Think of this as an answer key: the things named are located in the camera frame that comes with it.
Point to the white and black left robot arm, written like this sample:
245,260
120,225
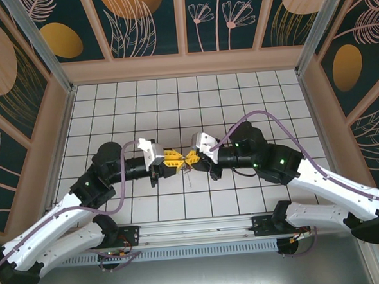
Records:
47,231

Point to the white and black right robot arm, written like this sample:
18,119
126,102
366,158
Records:
327,185

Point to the yellow power connector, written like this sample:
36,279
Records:
293,239

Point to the grey metal sheet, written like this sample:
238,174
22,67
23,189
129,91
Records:
201,276

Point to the aluminium mounting rail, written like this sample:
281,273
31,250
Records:
198,228

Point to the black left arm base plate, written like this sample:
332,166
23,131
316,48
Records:
134,238

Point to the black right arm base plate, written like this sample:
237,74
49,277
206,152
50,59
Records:
260,226

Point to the aluminium frame post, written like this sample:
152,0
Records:
321,27
49,55

